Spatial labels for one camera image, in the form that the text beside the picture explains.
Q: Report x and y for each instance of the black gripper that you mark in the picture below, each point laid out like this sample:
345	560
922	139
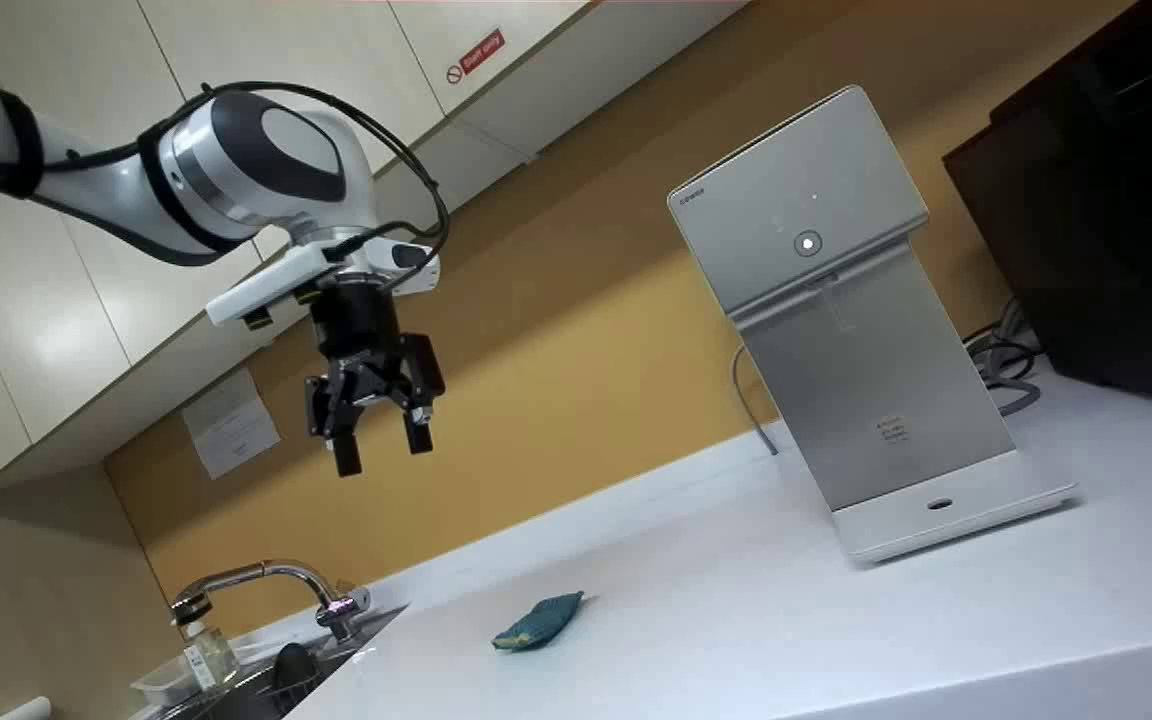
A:
357	333

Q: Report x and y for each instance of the teal sponge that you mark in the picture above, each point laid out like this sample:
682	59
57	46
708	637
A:
536	621

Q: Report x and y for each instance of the chrome sink faucet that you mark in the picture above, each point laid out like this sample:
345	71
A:
256	577

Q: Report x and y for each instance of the steel kitchen sink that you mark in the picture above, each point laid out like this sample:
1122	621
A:
270	685

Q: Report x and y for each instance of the clear glass jar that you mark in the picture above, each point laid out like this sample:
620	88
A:
211	656

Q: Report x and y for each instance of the wide cream cabinet door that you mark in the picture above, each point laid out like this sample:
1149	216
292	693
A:
310	52

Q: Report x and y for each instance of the red warning sticker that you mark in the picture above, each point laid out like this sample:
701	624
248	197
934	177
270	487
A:
478	52

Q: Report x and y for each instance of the cream cabinet door with sticker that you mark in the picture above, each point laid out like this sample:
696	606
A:
439	22

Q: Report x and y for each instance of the silver water dispenser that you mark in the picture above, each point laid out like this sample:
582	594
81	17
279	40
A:
856	384

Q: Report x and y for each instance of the black countertop appliance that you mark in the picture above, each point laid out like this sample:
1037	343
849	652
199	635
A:
1109	227

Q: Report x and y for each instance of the white paper wall notice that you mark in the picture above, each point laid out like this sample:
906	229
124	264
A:
231	425

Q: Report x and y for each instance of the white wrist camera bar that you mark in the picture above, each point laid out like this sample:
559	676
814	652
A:
270	286

